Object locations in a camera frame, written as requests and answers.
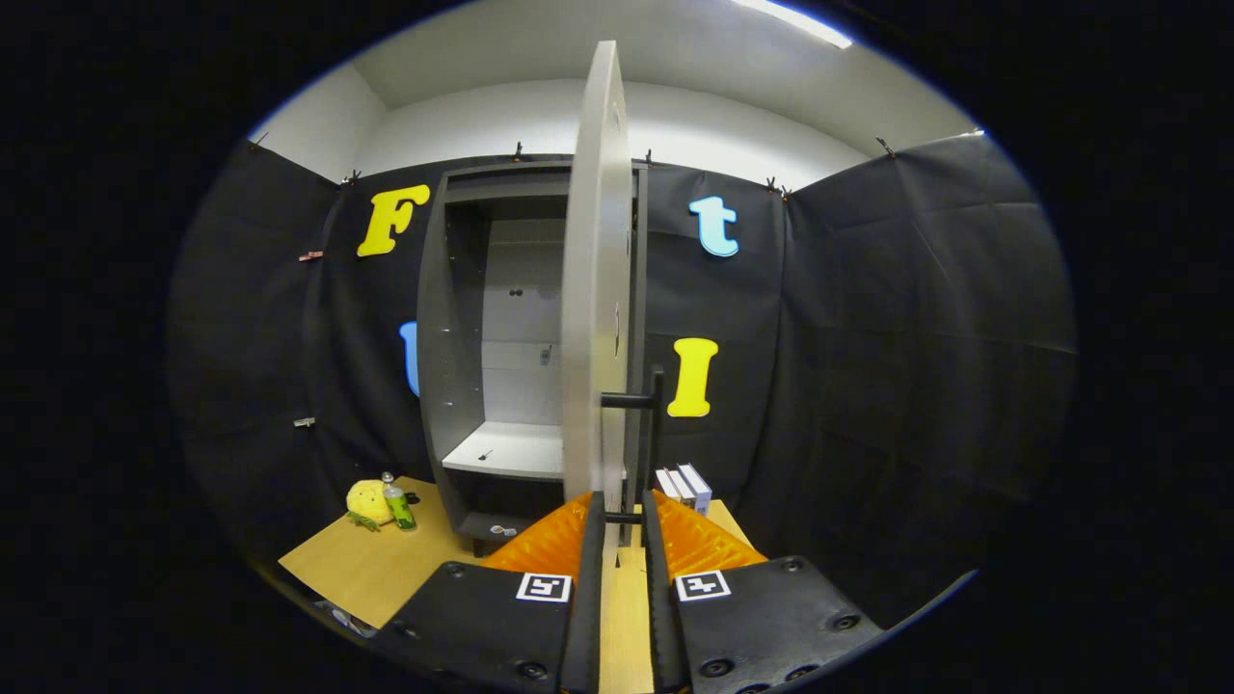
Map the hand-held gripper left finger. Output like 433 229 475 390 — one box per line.
371 490 606 694

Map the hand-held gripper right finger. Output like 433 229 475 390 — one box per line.
641 488 885 694

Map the black door handle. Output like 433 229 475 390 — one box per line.
600 364 668 526

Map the grey shoe cabinet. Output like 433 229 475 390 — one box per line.
416 159 649 558

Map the beige shoe cabinet door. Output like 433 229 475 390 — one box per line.
561 40 637 570

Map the green drink bottle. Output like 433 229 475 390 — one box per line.
381 471 418 532

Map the yellow plush toy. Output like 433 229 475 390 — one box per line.
346 479 396 533

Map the black backdrop cloth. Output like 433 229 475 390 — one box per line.
164 130 1078 627

